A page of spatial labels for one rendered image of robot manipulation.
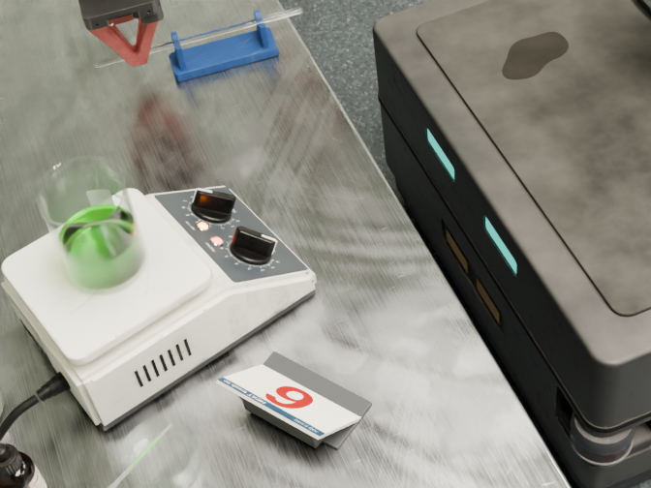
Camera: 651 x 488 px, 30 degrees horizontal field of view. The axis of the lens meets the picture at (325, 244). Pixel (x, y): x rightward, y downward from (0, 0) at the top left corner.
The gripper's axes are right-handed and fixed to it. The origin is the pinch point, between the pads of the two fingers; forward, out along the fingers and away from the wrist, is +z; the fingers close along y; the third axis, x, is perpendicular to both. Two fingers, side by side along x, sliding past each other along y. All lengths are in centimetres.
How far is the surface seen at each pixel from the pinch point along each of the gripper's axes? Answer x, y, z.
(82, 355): -8.3, 36.9, -5.7
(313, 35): 30, -89, 78
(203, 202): 2.4, 23.3, -3.0
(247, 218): 5.4, 23.8, -0.4
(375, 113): 35, -65, 78
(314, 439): 5.4, 44.0, 1.6
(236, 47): 9.2, 0.2, 2.1
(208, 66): 6.1, 1.7, 2.1
